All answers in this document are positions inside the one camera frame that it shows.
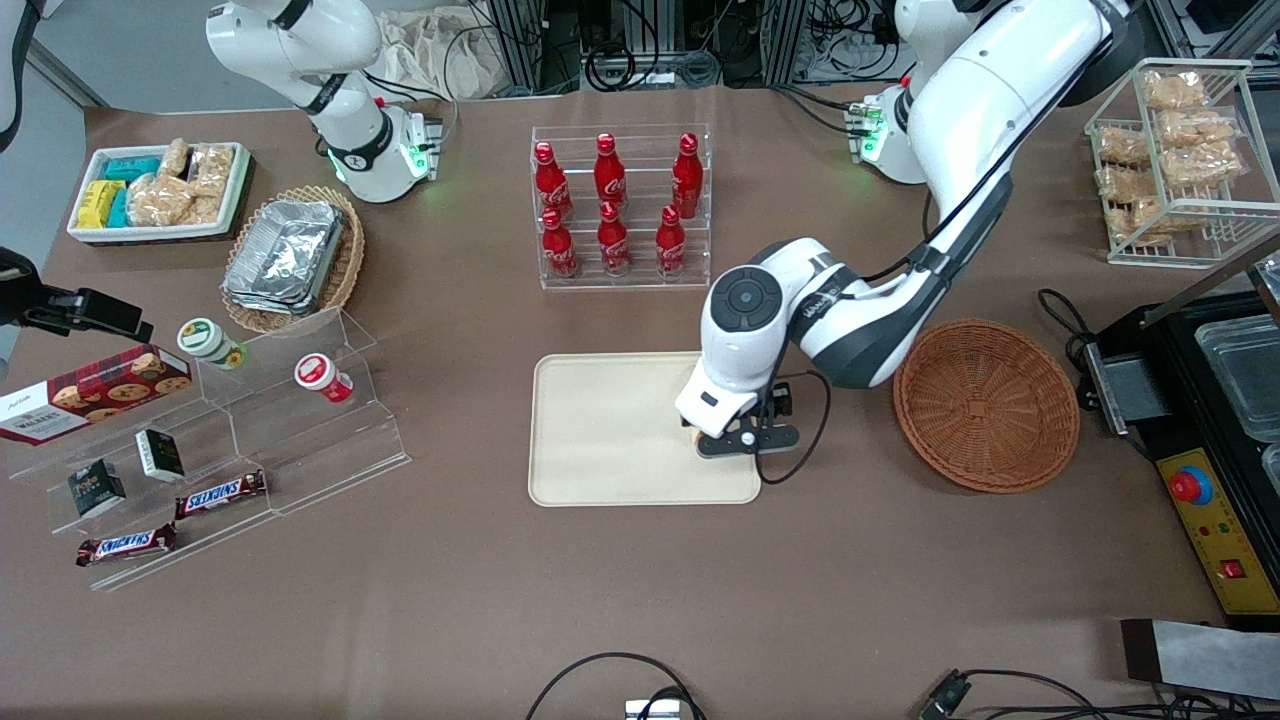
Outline round brown wicker basket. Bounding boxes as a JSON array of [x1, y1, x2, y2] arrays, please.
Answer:
[[892, 318, 1082, 495]]

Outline red cola bottle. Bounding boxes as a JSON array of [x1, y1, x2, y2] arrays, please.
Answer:
[[672, 133, 704, 219], [533, 141, 574, 223], [541, 207, 580, 280], [597, 201, 632, 276], [594, 133, 628, 211], [656, 205, 688, 277]]

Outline cream plastic tray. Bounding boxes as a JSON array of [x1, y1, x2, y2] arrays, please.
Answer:
[[527, 350, 763, 507]]

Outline stack of foil trays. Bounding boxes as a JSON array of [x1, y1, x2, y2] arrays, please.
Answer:
[[222, 200, 347, 316]]

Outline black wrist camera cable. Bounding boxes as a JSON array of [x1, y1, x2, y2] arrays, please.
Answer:
[[755, 20, 1111, 487]]

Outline aluminium frame post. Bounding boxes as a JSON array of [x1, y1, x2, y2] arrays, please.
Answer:
[[763, 0, 811, 87], [482, 0, 549, 97]]

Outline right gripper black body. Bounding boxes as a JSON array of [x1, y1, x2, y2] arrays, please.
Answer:
[[0, 245, 47, 331]]

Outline clear plastic container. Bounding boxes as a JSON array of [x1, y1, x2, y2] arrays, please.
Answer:
[[1193, 313, 1280, 443]]

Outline yellow snack pack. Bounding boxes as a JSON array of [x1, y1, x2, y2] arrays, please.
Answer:
[[77, 180, 126, 229]]

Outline clear acrylic bottle rack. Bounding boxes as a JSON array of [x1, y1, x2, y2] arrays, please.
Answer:
[[530, 124, 713, 291]]

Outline green lid white cup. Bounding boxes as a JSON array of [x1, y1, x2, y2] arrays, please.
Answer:
[[177, 318, 248, 371]]

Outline oval light wicker basket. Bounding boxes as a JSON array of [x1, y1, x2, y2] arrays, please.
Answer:
[[220, 185, 366, 336]]

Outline white wire rack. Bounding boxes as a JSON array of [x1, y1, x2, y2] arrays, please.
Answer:
[[1084, 58, 1280, 269]]

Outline clear bag of pastries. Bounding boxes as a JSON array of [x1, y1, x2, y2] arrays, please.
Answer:
[[1105, 200, 1168, 247], [1142, 70, 1209, 111], [1095, 165, 1151, 206], [1155, 108, 1236, 151], [1095, 128, 1151, 166], [1160, 145, 1241, 188]]

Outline grey flat strip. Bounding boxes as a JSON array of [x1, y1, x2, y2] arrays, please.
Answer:
[[1120, 618, 1280, 701]]

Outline black cable with connector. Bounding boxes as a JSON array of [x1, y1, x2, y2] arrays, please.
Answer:
[[918, 668, 1280, 720]]

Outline red lid white cup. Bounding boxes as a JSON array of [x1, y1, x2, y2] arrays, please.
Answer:
[[294, 353, 354, 404]]

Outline black coiled cable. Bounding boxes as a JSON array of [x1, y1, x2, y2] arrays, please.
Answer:
[[583, 40, 638, 93]]

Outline black machine with yellow panel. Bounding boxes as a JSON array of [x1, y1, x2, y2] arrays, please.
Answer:
[[1080, 235, 1280, 631]]

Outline white rectangular snack bin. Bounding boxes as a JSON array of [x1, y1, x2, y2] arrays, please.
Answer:
[[66, 142, 253, 246]]

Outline small black white box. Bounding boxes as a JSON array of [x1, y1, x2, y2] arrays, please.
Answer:
[[135, 428, 186, 483]]

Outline red tartan cookie box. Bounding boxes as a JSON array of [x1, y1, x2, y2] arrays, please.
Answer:
[[0, 343, 193, 447]]

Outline black machine power cable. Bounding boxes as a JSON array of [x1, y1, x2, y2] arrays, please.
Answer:
[[1037, 288, 1098, 373]]

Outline brown Snickers bar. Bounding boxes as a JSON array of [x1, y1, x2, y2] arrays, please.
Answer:
[[75, 522, 178, 568], [174, 469, 268, 521]]

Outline clear acrylic step stand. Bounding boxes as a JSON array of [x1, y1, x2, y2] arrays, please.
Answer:
[[8, 308, 413, 593]]

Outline black looped cable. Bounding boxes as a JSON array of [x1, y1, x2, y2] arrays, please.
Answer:
[[525, 652, 706, 720]]

